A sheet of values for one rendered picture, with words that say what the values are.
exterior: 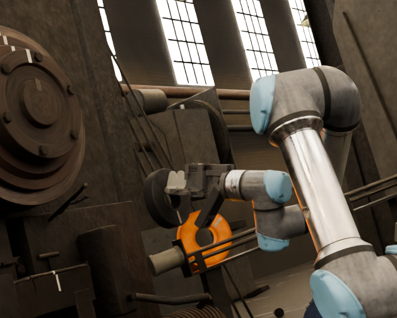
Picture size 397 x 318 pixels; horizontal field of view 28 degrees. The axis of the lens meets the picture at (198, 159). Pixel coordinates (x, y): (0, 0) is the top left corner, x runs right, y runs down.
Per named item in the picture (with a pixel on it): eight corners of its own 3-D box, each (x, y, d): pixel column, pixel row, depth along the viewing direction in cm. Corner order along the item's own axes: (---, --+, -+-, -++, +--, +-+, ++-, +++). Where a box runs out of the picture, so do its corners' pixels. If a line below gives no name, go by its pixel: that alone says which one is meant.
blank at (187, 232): (207, 277, 221) (211, 277, 218) (165, 241, 219) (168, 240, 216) (238, 235, 227) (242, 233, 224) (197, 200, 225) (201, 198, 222)
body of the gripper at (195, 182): (199, 163, 204) (239, 164, 197) (199, 197, 204) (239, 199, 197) (182, 164, 197) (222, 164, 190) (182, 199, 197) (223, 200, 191)
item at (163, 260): (151, 277, 217) (144, 257, 218) (181, 266, 221) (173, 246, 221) (158, 276, 212) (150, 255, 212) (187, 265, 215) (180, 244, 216)
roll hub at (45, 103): (-5, 166, 182) (-31, 52, 185) (79, 161, 205) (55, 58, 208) (11, 159, 179) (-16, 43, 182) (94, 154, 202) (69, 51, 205)
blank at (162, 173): (135, 176, 200) (145, 173, 198) (169, 167, 213) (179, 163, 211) (154, 235, 199) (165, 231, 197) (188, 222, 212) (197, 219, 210)
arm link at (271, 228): (308, 246, 189) (303, 202, 187) (264, 256, 187) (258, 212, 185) (295, 236, 197) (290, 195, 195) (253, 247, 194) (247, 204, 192)
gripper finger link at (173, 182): (161, 170, 206) (190, 170, 200) (161, 193, 206) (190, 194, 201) (154, 170, 203) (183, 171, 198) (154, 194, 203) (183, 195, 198)
